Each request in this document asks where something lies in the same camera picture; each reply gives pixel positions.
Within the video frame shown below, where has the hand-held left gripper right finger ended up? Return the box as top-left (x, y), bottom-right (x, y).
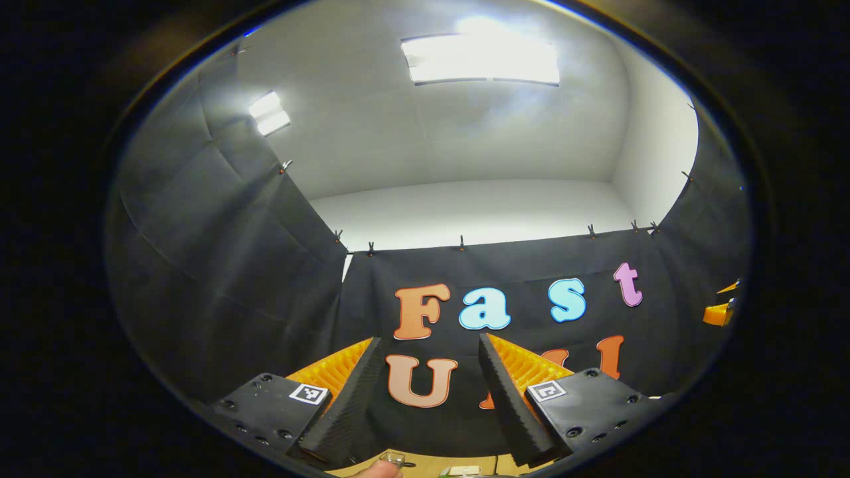
top-left (478, 332), bottom-right (671, 467)

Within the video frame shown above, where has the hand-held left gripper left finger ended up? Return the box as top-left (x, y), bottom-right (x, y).
top-left (212, 337), bottom-right (386, 465)

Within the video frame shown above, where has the small ceiling light panel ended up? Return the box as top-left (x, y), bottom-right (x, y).
top-left (248, 90), bottom-right (292, 137)

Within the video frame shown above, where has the large ceiling light panel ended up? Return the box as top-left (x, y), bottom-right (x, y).
top-left (400, 30), bottom-right (560, 87)

